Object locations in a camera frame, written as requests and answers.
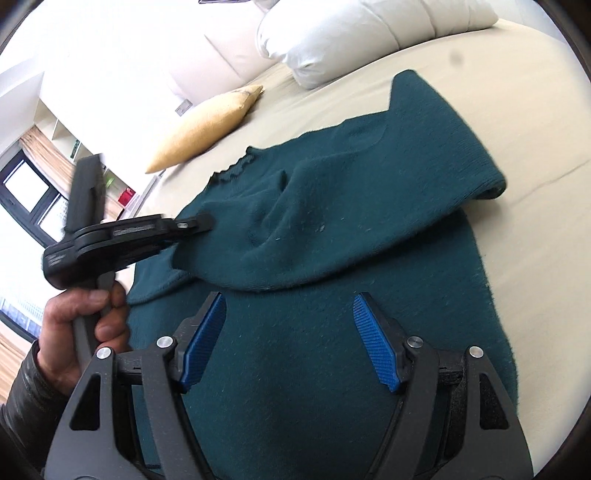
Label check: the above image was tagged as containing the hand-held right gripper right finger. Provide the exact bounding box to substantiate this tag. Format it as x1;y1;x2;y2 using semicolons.
352;292;542;480

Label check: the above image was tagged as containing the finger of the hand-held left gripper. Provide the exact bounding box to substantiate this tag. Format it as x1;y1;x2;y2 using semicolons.
111;214;216;247

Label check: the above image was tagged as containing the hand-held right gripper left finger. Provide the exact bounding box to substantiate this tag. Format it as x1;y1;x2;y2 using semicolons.
44;292;227;480

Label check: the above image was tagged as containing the dark green knit sweater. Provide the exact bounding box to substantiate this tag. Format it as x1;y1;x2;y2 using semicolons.
127;69;519;480

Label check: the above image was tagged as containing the person's left forearm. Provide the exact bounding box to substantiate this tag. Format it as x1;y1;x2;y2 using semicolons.
0;340;71;450

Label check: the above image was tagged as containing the person's left hand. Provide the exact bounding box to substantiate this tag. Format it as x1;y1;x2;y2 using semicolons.
37;281;132;397

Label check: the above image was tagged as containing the black framed window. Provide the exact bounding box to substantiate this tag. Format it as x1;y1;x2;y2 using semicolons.
0;150;71;247

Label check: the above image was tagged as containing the beige curtain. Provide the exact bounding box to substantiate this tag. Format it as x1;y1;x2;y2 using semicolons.
18;126;78;190

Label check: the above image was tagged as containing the yellow pillow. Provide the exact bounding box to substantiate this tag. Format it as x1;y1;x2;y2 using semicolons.
145;84;265;175

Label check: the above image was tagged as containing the beige padded headboard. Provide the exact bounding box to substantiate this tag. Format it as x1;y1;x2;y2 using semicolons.
164;0;282;112

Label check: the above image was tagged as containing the bed with beige sheet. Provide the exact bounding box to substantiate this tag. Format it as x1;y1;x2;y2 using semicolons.
124;14;591;480

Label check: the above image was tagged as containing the white folded duvet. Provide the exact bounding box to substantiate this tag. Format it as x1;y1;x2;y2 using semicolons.
256;0;499;90

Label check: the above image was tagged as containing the white wall shelf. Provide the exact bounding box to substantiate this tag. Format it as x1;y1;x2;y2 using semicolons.
34;99;155;220

